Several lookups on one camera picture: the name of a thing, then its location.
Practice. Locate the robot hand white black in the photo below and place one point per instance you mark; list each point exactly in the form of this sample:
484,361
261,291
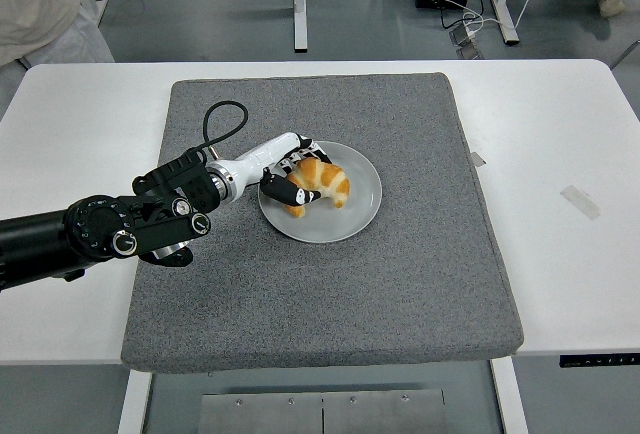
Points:
260,159

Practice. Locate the golden croissant bread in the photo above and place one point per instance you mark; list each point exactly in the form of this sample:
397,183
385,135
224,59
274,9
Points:
325,179

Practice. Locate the round grey plate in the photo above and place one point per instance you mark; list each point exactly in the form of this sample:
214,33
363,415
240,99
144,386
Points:
350,224

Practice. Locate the grey floor plate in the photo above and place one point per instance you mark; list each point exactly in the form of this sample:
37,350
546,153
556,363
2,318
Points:
462,35
470,52

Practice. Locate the grey metal plate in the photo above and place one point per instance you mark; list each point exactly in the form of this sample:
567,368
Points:
270,416

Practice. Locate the grey square foam mat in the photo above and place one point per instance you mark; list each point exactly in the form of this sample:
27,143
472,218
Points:
310,299

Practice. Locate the small clear tape piece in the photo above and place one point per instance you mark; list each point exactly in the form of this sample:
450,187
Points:
478,159

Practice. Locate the long clear tape strip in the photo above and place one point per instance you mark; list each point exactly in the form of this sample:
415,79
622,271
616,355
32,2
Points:
580,202

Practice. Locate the grey metal bar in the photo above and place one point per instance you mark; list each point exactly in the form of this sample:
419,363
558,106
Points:
625,53

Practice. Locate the black table control panel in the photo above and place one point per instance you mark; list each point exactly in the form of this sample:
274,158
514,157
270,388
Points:
600,360

